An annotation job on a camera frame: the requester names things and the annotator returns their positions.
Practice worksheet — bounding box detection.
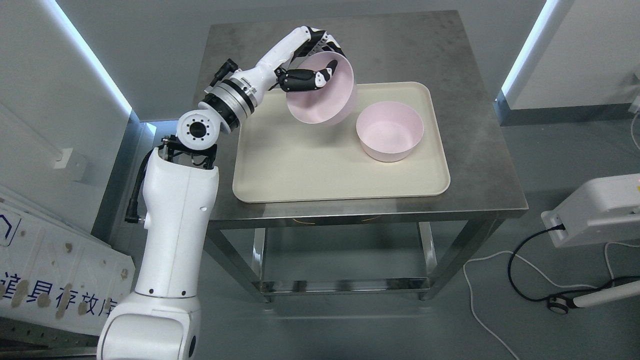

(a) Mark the black white robotic hand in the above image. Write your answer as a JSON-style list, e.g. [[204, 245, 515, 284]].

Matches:
[[246, 25, 345, 92]]

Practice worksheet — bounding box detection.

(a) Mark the pink bowl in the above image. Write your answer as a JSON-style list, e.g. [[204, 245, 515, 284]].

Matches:
[[286, 51, 358, 126], [355, 101, 425, 163]]

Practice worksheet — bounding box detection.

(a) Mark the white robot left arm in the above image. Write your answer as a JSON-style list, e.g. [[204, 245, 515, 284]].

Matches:
[[96, 59, 256, 360]]

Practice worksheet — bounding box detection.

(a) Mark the cream plastic tray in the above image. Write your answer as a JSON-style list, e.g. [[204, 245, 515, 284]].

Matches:
[[231, 81, 451, 203]]

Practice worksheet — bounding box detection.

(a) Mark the stainless steel table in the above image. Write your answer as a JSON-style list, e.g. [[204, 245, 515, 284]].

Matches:
[[192, 10, 529, 304]]

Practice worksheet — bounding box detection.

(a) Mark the white signboard with blue characters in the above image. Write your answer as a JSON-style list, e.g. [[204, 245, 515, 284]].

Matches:
[[0, 203, 136, 336]]

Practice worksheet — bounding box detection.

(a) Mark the white device on right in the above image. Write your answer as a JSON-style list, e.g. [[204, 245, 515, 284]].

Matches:
[[541, 173, 640, 248]]

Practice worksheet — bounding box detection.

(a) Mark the white caster leg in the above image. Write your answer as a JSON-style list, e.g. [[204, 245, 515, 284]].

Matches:
[[546, 280, 640, 315]]

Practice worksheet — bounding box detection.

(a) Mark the white wall socket box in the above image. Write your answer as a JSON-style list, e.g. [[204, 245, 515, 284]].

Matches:
[[53, 148, 89, 182]]

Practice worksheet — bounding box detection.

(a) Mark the black power cable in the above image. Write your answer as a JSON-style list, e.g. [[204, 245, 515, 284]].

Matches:
[[508, 226, 640, 303]]

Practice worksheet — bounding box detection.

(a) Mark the white cable on floor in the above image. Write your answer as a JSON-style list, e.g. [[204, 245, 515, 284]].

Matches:
[[462, 251, 596, 360]]

